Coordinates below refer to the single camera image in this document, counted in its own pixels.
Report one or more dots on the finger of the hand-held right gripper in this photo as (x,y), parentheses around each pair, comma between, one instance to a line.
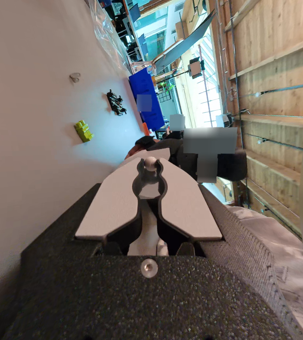
(154,154)

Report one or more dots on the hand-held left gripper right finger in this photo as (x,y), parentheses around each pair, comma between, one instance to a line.
(190,210)

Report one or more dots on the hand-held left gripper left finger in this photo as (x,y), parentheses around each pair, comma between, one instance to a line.
(111,210)

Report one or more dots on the small white round lego piece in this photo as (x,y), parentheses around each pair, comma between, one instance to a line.
(150,163)

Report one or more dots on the lime green lego legs piece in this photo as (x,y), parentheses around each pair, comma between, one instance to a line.
(83,130)

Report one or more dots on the clear bag of lego pieces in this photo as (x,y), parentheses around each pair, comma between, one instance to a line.
(109,32)

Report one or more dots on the black lego chassis piece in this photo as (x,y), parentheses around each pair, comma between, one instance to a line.
(116,102)

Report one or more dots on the person's right hand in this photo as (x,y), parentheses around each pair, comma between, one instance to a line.
(140,144)

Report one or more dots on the orange flat piece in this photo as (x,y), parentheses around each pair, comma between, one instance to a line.
(145,129)

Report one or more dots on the blue plastic bin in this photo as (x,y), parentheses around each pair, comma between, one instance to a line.
(149,98)

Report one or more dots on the light mottled cloth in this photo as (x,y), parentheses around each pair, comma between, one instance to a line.
(284,265)

